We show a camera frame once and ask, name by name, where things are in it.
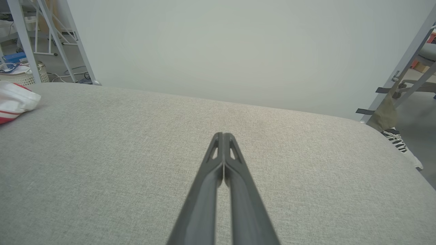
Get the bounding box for floor cables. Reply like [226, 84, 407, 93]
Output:
[47, 66, 93, 84]

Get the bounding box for white black sneaker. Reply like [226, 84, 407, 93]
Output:
[381, 127, 424, 171]

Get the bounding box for grey slanted frame post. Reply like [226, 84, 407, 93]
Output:
[360, 6, 436, 124]

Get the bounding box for white woven laundry basket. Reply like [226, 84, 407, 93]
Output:
[0, 62, 50, 86]

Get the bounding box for red white basketball jersey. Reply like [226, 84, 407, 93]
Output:
[0, 81, 42, 125]

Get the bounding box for white backdrop board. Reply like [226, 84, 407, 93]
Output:
[66, 0, 436, 121]

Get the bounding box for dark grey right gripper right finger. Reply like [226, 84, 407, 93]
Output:
[223, 133, 281, 245]

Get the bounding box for white metal rack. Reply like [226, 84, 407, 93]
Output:
[30, 0, 79, 57]

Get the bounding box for grey office chair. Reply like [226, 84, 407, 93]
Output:
[396, 24, 436, 100]

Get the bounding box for khaki trouser leg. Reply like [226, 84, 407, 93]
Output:
[369, 93, 400, 132]

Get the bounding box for grey metal frame post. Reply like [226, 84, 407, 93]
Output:
[7, 0, 42, 84]

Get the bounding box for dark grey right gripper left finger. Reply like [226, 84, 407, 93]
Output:
[167, 132, 224, 245]

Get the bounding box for blue box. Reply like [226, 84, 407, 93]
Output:
[2, 52, 27, 64]

